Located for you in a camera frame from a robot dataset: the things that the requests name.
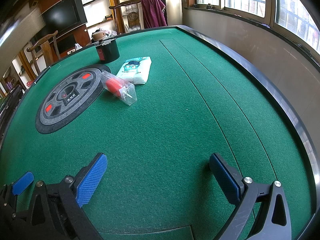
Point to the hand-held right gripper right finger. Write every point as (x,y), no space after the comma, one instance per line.
(223,180)

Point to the clear plastic box red item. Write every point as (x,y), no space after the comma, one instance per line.
(117,87)

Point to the black flat television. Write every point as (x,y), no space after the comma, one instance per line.
(63,12)

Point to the black canister with red label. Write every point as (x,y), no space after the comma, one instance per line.
(108,52)

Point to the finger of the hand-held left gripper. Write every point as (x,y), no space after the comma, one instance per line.
(23,183)

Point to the wooden wall shelf unit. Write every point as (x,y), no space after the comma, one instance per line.
(100,7)

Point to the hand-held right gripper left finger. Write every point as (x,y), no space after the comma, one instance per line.
(91,180)

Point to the clear plastic bag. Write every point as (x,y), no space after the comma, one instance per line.
(78,46)

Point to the round grey table centre panel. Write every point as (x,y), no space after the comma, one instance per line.
(57,112)

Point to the wooden armchair with carved back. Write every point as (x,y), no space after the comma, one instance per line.
(132,17)

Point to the small red container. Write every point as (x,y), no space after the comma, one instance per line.
(30,83)

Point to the floral printed bag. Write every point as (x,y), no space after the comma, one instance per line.
(110,32)

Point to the wooden spool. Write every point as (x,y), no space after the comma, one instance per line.
(99,35)

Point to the white tissue pack cartoon print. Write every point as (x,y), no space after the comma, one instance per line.
(136,70)

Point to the maroon cloth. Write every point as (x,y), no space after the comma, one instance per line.
(153,11)

